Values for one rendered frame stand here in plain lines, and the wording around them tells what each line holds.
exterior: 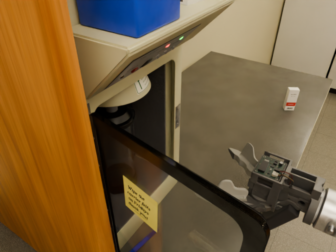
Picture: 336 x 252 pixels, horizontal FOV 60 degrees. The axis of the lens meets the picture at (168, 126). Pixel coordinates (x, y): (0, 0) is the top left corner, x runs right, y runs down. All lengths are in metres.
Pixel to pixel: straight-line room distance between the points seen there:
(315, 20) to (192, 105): 2.38
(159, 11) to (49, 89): 0.17
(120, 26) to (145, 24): 0.03
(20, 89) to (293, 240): 1.89
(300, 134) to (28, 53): 1.06
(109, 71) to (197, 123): 0.85
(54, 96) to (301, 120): 1.12
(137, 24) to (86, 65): 0.09
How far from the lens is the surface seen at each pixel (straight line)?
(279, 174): 0.55
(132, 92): 0.61
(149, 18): 0.38
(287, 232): 2.10
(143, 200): 0.46
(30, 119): 0.41
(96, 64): 0.39
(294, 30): 3.55
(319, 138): 2.94
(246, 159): 0.65
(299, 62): 3.63
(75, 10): 0.44
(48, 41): 0.30
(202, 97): 1.37
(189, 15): 0.46
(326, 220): 0.56
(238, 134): 1.16
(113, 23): 0.39
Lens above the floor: 1.63
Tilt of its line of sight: 36 degrees down
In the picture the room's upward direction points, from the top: straight up
